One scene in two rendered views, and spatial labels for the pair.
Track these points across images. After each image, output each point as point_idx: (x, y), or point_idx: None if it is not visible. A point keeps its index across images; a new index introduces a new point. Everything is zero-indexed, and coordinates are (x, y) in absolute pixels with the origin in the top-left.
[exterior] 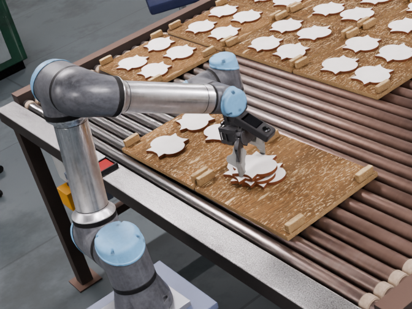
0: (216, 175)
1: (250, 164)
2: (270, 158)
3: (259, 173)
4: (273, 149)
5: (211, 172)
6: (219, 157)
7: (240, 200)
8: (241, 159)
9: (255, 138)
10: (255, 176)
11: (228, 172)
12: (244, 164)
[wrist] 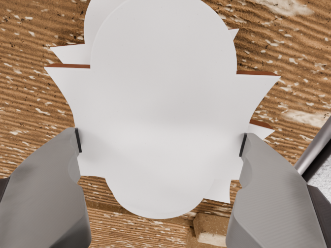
0: (186, 214)
1: (166, 148)
2: (87, 79)
3: (231, 60)
4: (2, 139)
5: (211, 232)
6: (117, 240)
7: (309, 85)
8: (293, 189)
9: (58, 241)
10: (249, 73)
11: (219, 194)
12: (258, 157)
